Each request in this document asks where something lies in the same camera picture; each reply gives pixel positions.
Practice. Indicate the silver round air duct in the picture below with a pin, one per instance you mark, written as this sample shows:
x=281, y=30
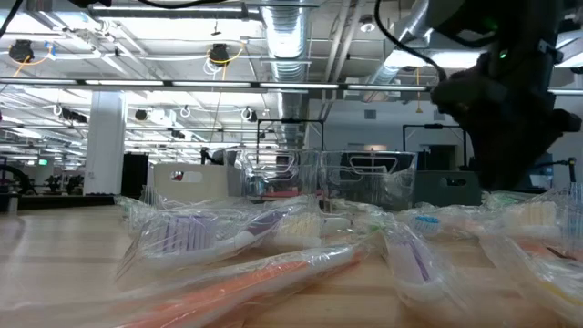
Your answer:
x=286, y=45
x=410, y=25

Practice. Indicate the black jointed stand arm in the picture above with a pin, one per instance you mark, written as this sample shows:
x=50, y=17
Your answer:
x=571, y=171

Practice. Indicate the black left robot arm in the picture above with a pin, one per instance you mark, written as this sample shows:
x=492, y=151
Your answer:
x=91, y=3

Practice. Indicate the clear plastic bin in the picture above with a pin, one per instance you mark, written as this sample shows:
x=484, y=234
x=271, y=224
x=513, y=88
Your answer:
x=337, y=191
x=248, y=180

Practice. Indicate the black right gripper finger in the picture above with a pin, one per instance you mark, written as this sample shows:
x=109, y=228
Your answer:
x=505, y=168

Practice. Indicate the long LED light bar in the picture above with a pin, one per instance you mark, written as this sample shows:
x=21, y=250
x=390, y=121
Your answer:
x=209, y=84

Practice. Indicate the green exit sign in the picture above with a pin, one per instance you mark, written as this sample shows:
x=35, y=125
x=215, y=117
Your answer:
x=43, y=161

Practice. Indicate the background computer monitor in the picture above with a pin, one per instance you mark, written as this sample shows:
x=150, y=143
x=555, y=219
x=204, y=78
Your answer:
x=546, y=171

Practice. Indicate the orange toothbrush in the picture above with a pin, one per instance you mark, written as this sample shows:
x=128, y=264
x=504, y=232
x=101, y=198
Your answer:
x=533, y=249
x=255, y=282

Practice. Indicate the white plastic bin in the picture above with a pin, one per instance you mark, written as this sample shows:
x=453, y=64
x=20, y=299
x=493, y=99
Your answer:
x=214, y=191

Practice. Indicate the round ceiling spotlight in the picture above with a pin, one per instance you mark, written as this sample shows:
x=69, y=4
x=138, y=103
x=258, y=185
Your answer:
x=366, y=25

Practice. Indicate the green toothbrush in clear wrap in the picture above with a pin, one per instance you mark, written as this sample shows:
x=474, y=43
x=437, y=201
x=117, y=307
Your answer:
x=136, y=209
x=501, y=199

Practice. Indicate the black tall cabinet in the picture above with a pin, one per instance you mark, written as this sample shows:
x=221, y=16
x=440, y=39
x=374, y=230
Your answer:
x=134, y=175

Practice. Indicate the black metal stand frame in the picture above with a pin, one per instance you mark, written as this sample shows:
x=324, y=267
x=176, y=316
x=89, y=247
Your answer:
x=432, y=126

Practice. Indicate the white square pillar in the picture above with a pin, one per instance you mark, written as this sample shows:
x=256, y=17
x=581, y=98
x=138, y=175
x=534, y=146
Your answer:
x=105, y=146

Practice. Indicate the purple toothbrush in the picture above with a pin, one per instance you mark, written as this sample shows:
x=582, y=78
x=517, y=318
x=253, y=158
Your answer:
x=182, y=234
x=419, y=262

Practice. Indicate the teal plastic bin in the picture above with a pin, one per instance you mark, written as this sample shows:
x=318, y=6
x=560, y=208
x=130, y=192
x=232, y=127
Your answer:
x=428, y=191

